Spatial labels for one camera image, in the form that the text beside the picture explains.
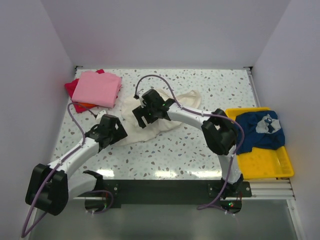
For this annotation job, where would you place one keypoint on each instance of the orange folded t shirt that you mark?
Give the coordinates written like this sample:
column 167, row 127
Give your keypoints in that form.
column 82, row 107

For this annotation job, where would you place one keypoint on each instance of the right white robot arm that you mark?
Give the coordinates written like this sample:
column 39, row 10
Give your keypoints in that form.
column 219, row 131

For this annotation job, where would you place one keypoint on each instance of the aluminium frame rail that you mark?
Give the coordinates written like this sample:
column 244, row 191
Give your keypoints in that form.
column 280, row 189

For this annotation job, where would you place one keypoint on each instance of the pink folded t shirt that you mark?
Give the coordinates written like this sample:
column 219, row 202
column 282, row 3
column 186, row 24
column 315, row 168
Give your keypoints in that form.
column 99, row 89

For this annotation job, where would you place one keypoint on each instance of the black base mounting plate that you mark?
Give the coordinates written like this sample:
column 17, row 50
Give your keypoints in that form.
column 162, row 192

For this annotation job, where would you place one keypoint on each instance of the navy blue t shirt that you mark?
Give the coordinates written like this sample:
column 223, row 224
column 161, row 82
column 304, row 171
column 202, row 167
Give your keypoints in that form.
column 262, row 129

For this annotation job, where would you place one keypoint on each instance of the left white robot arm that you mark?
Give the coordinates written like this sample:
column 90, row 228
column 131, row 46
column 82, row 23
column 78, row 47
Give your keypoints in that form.
column 49, row 189

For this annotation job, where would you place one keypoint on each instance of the red folded t shirt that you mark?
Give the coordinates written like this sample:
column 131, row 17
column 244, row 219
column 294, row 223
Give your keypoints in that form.
column 71, row 86

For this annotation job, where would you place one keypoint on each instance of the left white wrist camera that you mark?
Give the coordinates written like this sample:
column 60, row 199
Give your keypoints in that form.
column 100, row 114

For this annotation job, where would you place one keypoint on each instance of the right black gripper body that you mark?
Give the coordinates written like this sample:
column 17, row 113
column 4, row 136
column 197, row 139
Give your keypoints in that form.
column 148, row 112

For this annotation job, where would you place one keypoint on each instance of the yellow plastic tray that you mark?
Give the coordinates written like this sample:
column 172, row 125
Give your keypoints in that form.
column 261, row 163

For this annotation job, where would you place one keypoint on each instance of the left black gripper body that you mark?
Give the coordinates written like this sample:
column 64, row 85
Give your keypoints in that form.
column 117, row 134

